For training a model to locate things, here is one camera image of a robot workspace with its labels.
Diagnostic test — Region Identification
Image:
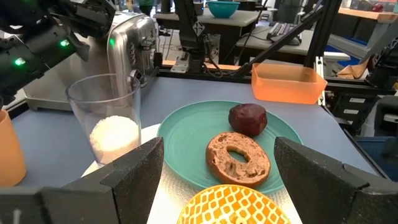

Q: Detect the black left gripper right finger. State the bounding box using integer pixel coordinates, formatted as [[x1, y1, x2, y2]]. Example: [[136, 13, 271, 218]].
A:
[[273, 136, 398, 224]]

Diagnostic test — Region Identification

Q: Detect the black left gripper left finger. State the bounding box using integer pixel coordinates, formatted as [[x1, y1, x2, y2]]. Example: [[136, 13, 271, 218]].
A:
[[0, 136, 165, 224]]

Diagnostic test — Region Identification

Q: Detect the brown bagel half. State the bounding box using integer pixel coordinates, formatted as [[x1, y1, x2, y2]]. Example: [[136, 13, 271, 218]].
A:
[[205, 131, 272, 189]]

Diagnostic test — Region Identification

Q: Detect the dark red fruit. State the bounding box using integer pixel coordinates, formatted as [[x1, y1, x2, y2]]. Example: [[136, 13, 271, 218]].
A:
[[228, 103, 269, 138]]

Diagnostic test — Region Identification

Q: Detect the silver four-slot toaster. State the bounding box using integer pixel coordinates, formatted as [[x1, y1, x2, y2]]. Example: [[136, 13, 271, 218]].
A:
[[23, 11, 163, 112]]

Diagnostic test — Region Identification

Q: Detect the white round woven placemat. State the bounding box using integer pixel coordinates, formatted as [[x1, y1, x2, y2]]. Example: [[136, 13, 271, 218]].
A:
[[81, 123, 303, 224]]

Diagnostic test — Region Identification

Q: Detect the clear glass with white grains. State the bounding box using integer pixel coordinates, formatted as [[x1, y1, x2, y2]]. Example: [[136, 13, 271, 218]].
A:
[[65, 73, 142, 168]]

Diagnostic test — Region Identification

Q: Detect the blue storage bin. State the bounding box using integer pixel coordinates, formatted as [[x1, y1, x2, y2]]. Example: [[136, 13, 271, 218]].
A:
[[356, 136, 398, 183]]

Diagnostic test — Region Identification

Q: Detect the teal round plate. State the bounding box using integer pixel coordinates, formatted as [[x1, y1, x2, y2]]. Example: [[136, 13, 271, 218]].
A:
[[157, 100, 303, 195]]

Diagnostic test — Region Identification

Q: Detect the orange plastic bin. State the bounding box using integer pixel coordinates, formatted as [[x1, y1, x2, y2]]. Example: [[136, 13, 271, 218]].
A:
[[251, 62, 328, 105]]

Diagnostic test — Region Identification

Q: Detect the orange plastic cup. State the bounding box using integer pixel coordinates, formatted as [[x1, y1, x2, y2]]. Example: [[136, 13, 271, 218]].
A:
[[0, 109, 27, 187]]

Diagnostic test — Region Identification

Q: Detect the brown paper bag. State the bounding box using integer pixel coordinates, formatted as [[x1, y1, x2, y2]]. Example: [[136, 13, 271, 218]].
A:
[[336, 57, 371, 80]]

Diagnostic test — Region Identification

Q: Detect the teal mixing bowl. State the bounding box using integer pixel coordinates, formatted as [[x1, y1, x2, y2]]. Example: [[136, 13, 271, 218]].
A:
[[206, 0, 241, 19]]

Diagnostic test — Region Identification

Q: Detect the grey desk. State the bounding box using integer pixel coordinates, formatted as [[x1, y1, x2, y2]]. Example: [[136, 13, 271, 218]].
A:
[[154, 9, 261, 65]]

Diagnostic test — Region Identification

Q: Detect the white desk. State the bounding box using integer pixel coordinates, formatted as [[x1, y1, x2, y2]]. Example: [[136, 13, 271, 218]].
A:
[[235, 24, 351, 65]]

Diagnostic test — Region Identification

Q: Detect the wooden side board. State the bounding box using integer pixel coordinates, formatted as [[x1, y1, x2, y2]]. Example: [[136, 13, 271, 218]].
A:
[[161, 58, 253, 72]]

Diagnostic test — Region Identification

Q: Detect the black keyboard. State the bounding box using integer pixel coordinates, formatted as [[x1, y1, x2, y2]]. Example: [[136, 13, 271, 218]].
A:
[[266, 22, 302, 43]]

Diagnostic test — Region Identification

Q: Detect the wooden countertop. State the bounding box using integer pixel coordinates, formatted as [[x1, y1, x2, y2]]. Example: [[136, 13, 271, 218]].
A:
[[337, 6, 398, 24]]

